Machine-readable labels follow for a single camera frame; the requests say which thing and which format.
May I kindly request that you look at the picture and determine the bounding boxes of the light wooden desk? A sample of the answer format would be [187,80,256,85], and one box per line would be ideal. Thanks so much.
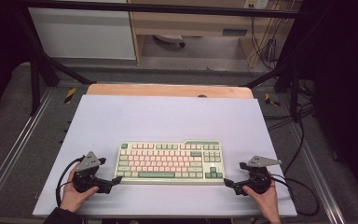
[127,0,304,68]

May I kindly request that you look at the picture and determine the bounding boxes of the aluminium floor rail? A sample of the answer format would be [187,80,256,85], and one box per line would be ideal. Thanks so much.
[287,122,347,224]
[0,88,56,217]

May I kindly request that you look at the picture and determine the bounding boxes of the hanging cable bundle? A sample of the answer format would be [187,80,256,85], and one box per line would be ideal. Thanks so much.
[249,8,282,71]

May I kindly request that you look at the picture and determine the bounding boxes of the black metal frame stand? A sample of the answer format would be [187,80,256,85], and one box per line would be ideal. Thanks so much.
[14,12,98,117]
[242,46,306,123]

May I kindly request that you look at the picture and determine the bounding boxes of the black metal frame crossbar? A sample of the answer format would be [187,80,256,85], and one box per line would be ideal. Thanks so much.
[13,0,304,20]

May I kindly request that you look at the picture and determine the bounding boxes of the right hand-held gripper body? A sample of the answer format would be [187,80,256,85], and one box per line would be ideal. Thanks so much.
[234,155,282,197]

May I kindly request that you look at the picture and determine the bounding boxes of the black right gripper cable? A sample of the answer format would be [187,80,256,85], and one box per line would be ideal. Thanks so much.
[268,173,321,217]

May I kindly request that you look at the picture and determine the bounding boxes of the white wall socket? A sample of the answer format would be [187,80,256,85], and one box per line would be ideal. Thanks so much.
[243,0,270,10]

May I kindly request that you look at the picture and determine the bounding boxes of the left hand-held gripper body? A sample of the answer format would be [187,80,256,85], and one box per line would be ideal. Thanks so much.
[73,151,113,194]

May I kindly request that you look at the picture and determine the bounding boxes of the person's right hand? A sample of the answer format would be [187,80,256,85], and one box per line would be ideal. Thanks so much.
[242,180,281,216]

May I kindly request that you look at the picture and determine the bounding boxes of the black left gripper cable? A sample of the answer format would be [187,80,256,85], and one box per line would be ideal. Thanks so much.
[55,155,87,208]

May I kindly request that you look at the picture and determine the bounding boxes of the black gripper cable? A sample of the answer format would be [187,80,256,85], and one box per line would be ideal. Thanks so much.
[55,155,87,208]
[268,173,321,217]

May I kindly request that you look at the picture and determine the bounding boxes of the black floor cables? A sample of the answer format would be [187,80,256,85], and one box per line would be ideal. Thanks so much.
[262,78,317,175]

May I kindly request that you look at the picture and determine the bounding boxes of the white cabinet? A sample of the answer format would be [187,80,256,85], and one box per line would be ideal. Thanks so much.
[27,0,137,61]

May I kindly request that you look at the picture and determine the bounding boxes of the yellow and black tape strip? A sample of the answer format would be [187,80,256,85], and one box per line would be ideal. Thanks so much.
[63,87,77,105]
[264,92,282,108]

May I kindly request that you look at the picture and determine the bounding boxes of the person's left hand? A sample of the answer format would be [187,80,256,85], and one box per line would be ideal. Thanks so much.
[59,161,100,214]

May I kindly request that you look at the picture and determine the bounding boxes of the green and cream keyboard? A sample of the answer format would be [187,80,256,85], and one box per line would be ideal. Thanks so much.
[114,139,227,187]

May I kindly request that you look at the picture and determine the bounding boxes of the white chair base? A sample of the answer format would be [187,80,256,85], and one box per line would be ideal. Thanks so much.
[152,34,186,49]

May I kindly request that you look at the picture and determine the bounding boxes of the wooden table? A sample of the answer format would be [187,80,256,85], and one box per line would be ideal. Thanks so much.
[86,83,255,100]

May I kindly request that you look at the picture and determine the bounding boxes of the dark curtain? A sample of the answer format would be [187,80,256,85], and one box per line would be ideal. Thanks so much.
[300,0,358,204]
[0,0,33,127]

